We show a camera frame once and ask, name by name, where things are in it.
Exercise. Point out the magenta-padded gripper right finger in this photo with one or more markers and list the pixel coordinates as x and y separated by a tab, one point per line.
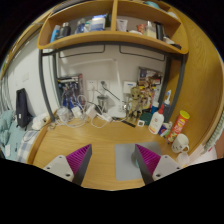
165	165

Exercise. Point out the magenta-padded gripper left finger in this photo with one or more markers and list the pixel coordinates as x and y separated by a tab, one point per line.
59	166

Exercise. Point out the grey mouse pad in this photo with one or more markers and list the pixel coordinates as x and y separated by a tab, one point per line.
125	161

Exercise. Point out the white mug with face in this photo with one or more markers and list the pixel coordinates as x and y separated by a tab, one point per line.
179	143

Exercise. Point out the plaid bed sheet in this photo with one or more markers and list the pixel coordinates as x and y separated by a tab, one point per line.
26	146

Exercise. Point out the white red-capped lotion bottle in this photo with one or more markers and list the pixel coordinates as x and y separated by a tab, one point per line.
156	123

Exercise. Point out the small white cube clock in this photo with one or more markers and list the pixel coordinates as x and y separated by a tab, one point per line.
141	123

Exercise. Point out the white tissue pack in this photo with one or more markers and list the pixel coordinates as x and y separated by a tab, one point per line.
40	121

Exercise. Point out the clear domed plastic container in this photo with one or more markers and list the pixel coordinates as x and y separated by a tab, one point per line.
63	114

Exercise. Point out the white charger block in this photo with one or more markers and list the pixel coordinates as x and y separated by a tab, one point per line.
77	111

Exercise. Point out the person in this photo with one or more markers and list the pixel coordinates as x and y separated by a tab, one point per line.
220	145

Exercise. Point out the dark white-topped spray bottle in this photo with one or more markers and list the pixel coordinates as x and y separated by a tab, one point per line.
166	106

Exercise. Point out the teal blanket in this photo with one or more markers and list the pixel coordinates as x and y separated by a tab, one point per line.
6	128

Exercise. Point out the white power strip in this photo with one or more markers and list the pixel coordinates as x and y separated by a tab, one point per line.
105	117

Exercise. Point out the brown tree creature figurine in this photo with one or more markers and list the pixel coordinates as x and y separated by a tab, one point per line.
136	103

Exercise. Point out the black backpack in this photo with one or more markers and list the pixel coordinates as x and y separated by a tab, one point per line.
22	106

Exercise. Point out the robot model kit box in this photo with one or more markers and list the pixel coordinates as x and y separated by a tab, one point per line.
68	90

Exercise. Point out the wooden shelf unit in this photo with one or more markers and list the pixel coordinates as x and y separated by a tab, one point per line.
110	37

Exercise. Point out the white wall socket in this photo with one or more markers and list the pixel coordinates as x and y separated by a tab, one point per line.
92	85

